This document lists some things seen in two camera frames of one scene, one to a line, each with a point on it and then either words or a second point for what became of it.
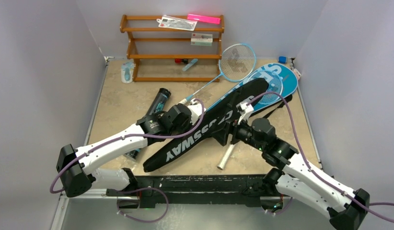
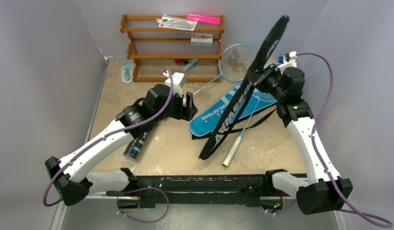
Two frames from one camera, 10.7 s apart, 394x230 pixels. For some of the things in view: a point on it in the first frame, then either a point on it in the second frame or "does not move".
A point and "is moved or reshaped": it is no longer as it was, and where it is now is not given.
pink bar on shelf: (203, 19) does not move
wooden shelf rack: (174, 48) does not move
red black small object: (184, 61) does not move
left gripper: (188, 121) → (185, 112)
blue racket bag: (288, 73) is moved or reshaped
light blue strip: (192, 62) does not move
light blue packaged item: (127, 71) does not move
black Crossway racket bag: (216, 123) → (233, 110)
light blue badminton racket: (236, 62) does not move
